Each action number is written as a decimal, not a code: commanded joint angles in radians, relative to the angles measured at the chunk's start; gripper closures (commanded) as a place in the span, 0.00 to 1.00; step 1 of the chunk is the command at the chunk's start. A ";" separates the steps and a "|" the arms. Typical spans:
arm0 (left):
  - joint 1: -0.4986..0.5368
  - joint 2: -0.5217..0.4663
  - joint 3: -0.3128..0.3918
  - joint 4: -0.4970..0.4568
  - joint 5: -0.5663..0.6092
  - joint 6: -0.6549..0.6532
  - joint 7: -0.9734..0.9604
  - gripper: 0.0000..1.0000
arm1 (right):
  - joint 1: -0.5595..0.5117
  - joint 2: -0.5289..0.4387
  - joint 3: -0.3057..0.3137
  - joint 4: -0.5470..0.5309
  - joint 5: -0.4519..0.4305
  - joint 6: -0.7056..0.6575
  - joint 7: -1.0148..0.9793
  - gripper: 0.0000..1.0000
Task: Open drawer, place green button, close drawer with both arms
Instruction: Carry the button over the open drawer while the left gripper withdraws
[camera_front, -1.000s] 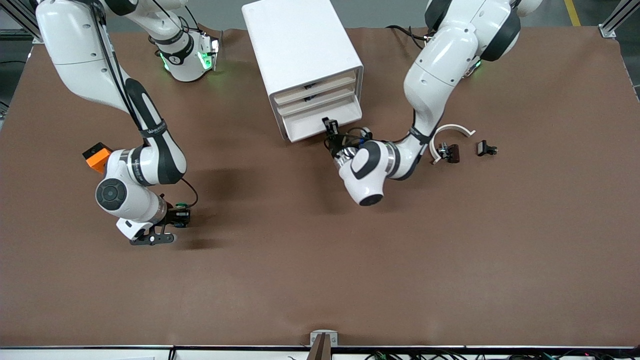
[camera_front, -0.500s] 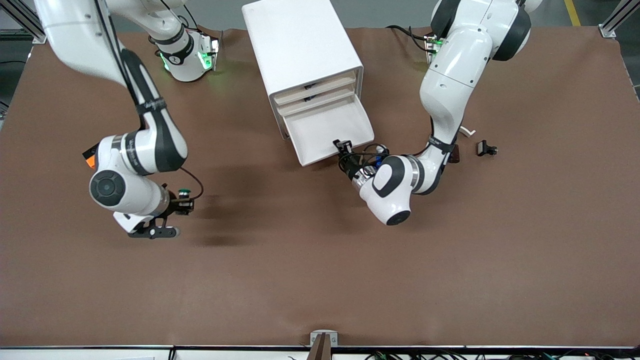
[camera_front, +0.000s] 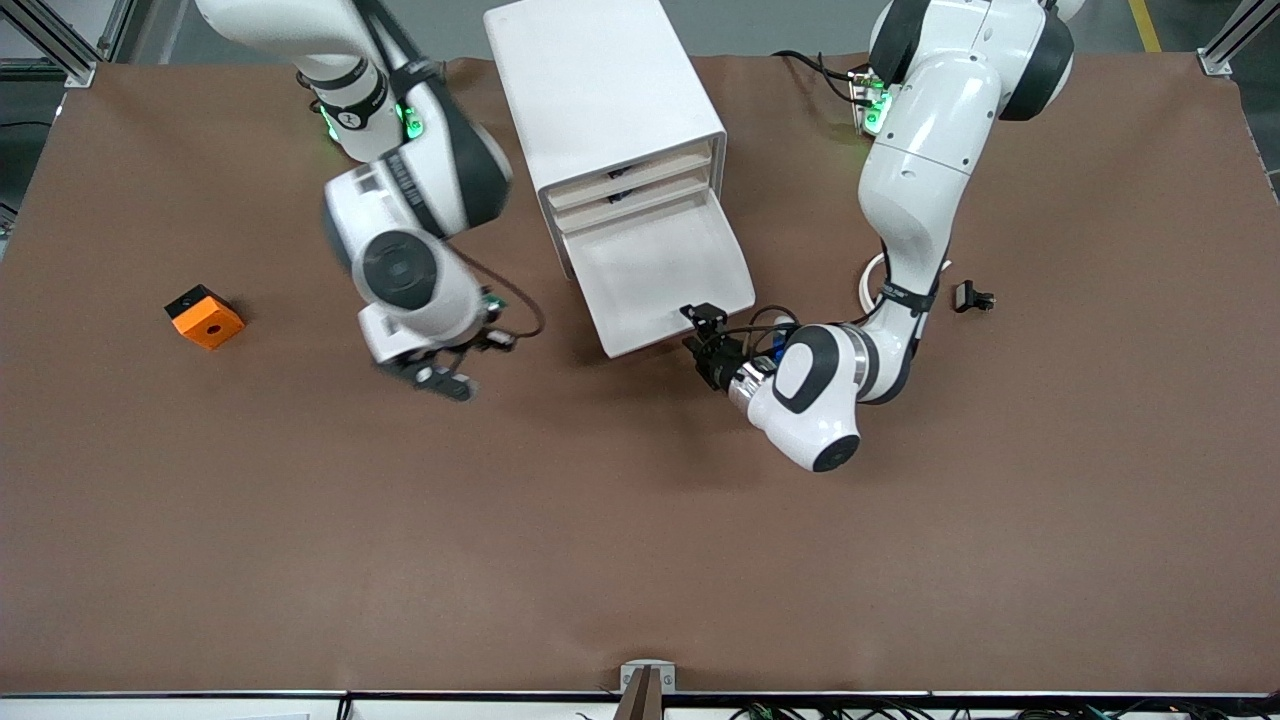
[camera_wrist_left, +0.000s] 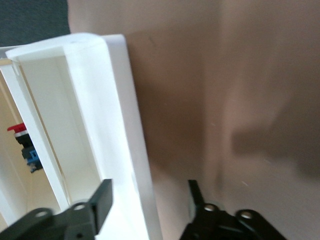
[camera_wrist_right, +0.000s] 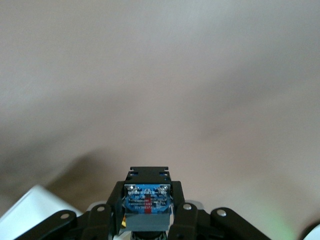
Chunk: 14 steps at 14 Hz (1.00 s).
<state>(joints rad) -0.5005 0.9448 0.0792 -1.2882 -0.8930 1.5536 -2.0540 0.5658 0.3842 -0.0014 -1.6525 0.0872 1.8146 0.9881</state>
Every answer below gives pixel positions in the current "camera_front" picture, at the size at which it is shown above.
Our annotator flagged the white table edge rail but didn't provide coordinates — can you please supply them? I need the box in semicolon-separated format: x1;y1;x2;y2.
0;690;1280;720

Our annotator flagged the grey metal bracket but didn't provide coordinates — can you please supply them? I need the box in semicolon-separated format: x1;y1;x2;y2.
620;660;677;693

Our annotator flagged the grey table edge bracket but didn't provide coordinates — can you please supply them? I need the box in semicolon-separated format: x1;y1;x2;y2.
615;668;663;720

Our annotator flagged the white curved plastic arc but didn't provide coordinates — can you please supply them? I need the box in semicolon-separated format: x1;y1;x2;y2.
858;250;953;316

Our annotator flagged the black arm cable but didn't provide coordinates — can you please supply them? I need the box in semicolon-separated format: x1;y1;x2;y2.
720;308;801;361
455;250;547;340

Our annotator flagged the aluminium frame profile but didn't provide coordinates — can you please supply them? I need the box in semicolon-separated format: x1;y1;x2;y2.
1198;0;1280;79
95;0;139;63
0;0;101;89

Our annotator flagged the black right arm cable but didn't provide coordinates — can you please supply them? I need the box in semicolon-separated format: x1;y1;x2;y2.
455;250;547;340

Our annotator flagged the black base cable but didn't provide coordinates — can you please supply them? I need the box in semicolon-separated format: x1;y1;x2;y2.
772;48;863;103

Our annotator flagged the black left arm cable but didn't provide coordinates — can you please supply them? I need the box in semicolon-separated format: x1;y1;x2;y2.
720;308;801;361

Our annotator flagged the orange block with black part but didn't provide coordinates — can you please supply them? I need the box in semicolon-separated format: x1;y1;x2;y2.
165;285;246;351

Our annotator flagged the white drawer beige front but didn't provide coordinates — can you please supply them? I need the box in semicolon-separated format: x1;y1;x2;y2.
546;140;714;211
560;188;757;360
551;165;714;234

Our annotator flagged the brown table cover sheet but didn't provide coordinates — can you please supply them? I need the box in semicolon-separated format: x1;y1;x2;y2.
0;52;1280;696

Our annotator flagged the white drawer cabinet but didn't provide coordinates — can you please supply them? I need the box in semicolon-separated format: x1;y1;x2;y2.
484;0;728;281

